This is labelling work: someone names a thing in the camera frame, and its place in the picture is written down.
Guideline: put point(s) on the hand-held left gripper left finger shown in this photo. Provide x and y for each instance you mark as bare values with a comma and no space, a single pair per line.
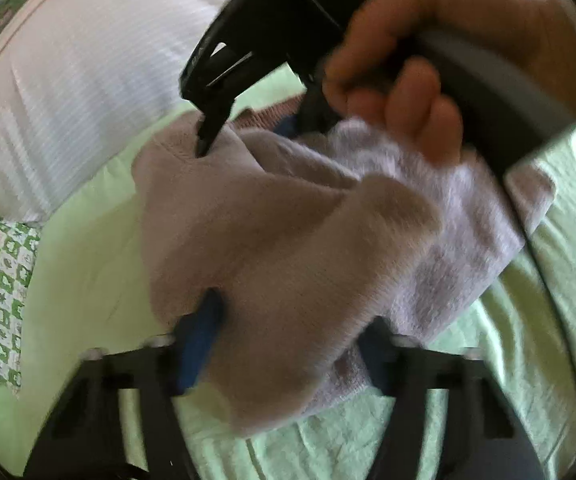
200,340

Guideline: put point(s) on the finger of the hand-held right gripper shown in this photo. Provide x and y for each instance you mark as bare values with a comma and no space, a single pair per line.
213,120
313,110

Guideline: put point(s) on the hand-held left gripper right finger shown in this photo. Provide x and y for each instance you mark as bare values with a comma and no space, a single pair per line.
375,355

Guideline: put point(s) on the pinkish-beige towel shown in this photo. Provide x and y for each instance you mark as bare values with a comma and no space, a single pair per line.
278,240

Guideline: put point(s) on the person's right hand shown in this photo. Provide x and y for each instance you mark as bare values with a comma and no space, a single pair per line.
393,25

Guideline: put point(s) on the white striped pillow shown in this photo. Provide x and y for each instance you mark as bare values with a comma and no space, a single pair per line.
93,85

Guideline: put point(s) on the green bed sheet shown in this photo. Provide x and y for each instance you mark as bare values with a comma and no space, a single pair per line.
93,270

